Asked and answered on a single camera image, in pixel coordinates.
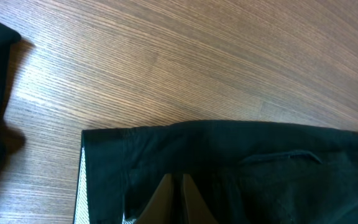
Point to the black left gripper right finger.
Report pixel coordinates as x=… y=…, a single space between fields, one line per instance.
x=195 y=209

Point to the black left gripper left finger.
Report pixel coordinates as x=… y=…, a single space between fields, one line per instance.
x=159 y=208

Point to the black shorts white lining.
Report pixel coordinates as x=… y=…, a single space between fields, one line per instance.
x=246 y=171

